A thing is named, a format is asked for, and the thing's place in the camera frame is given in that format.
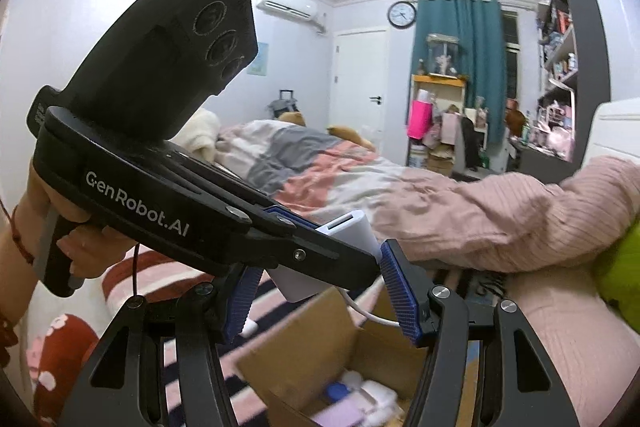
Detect white power bank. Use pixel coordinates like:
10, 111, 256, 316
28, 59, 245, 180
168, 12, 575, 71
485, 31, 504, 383
267, 207, 382, 303

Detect person's left hand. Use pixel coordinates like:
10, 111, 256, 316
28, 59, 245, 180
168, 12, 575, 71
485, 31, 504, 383
13, 165, 136, 279

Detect cream fluffy blanket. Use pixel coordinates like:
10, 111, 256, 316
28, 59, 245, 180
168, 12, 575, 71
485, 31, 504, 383
170, 107, 221, 164

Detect striped plush bed blanket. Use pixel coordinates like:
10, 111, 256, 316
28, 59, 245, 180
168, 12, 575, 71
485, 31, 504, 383
24, 246, 511, 427

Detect black suitcase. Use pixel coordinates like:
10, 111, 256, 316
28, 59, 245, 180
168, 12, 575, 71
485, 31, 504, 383
268, 90, 298, 119

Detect cardboard box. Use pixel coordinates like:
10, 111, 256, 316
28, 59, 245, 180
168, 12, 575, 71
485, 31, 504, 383
235, 289, 427, 426

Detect small white charger box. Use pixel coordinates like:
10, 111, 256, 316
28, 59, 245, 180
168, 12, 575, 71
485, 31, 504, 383
359, 381, 397, 414

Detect blue white small bottle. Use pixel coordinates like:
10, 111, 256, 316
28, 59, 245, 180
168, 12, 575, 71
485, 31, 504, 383
323, 381, 350, 403

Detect pink grey patchwork duvet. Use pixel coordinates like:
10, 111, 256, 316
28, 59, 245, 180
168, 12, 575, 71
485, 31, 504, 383
216, 120, 639, 426

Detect purple rectangular box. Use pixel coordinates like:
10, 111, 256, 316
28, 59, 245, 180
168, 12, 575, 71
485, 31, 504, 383
311, 399, 364, 427

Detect white door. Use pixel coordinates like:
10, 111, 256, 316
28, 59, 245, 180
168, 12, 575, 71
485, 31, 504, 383
328, 28, 388, 152

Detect pink gift bag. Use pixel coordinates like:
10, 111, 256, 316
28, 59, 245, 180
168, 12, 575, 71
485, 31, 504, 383
407, 100, 433, 140

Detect wooden shelf unit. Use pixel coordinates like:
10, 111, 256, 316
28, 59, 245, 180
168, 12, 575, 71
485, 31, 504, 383
406, 74, 490, 181

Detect white air conditioner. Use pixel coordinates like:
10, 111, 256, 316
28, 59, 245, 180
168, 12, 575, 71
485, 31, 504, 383
257, 0, 326, 34

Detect teal curtain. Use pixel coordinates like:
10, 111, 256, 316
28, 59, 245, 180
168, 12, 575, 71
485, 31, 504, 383
410, 0, 506, 145

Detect grey bookshelf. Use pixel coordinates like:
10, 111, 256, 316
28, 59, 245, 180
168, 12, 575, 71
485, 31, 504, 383
518, 0, 611, 183

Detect wall poster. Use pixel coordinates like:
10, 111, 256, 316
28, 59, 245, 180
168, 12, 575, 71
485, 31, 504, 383
246, 42, 269, 76

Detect black camera box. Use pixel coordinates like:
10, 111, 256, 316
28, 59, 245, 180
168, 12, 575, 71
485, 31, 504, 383
56, 0, 258, 141

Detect round wall clock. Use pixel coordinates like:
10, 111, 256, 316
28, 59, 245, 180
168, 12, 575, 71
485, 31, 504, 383
387, 1, 416, 29

